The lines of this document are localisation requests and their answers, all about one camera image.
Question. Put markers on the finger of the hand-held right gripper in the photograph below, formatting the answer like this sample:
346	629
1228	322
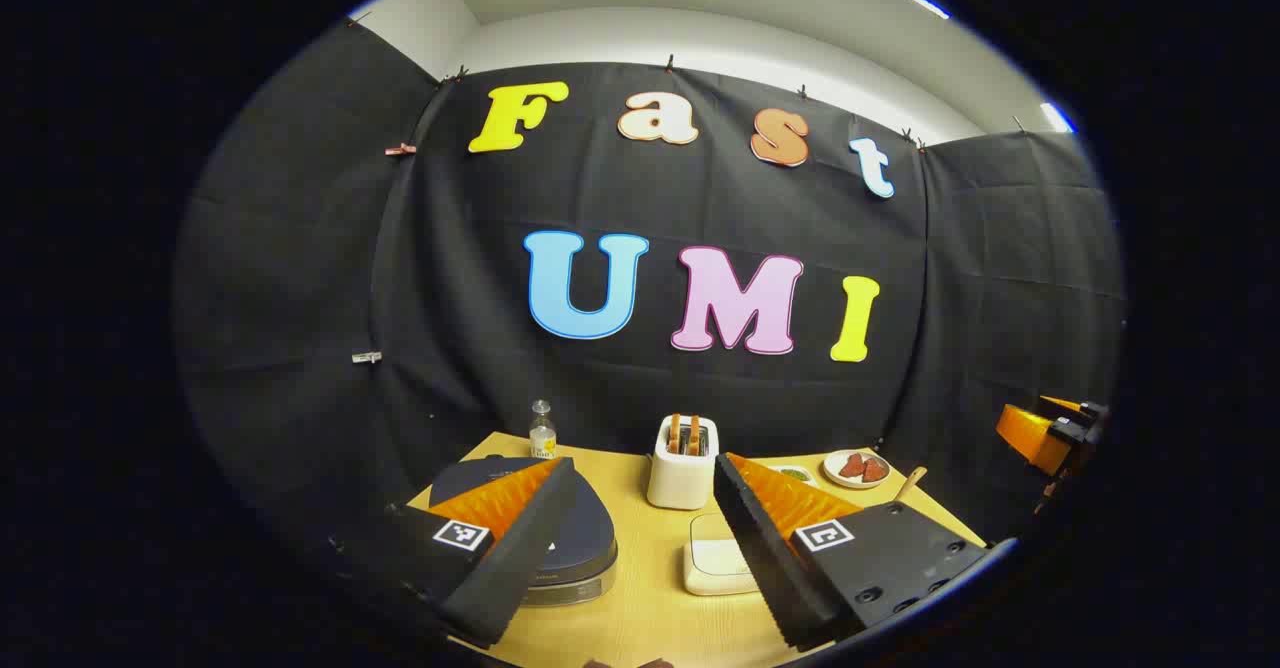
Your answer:
1062	406
1030	438

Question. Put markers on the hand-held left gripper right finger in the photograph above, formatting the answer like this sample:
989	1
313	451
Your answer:
760	548

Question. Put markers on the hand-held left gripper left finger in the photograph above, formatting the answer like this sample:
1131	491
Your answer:
520	548

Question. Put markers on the silver rice cooker dark lid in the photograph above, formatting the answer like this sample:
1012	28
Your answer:
592	533

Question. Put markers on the wooden spoon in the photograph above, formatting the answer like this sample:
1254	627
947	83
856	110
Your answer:
910	483

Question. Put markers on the white divided dish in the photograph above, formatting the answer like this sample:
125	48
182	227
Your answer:
797	473

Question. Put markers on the white toaster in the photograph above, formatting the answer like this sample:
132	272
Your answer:
680	483

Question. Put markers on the white round plate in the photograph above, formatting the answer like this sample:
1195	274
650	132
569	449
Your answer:
835	476

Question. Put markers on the small glass bottle yellow label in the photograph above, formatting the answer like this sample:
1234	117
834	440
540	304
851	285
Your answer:
542	438

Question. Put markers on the red meat piece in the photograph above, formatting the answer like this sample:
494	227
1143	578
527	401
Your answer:
852	466
875	470

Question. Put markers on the toast bread slice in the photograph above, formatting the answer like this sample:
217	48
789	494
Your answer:
694	435
675	433

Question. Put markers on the black backdrop cloth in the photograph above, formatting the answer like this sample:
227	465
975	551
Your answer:
450	278

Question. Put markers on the pink cloth clip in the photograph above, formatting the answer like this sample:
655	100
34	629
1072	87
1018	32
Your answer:
400	149

